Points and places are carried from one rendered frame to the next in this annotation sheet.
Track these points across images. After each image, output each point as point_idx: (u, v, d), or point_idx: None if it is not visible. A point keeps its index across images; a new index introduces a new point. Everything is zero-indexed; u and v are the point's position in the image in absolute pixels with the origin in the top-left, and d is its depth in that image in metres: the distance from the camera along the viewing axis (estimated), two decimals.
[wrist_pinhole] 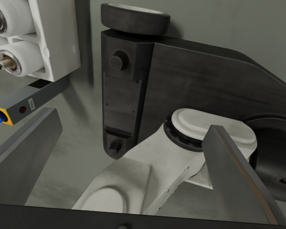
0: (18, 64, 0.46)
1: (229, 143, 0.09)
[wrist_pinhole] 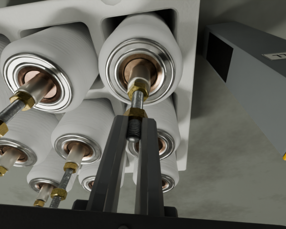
0: (130, 42, 0.15)
1: (149, 135, 0.08)
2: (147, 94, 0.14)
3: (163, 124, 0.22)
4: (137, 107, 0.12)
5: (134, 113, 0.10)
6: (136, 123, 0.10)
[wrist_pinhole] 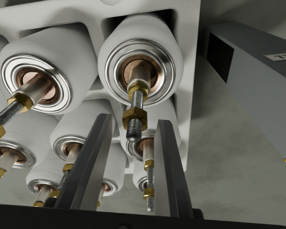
0: (130, 43, 0.14)
1: (167, 137, 0.09)
2: (147, 96, 0.14)
3: None
4: (139, 107, 0.12)
5: (138, 113, 0.10)
6: (139, 124, 0.10)
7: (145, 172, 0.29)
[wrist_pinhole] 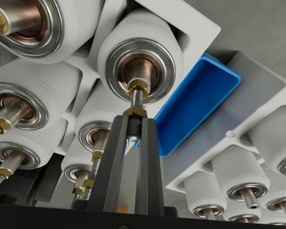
0: None
1: (149, 135, 0.08)
2: None
3: None
4: None
5: None
6: None
7: None
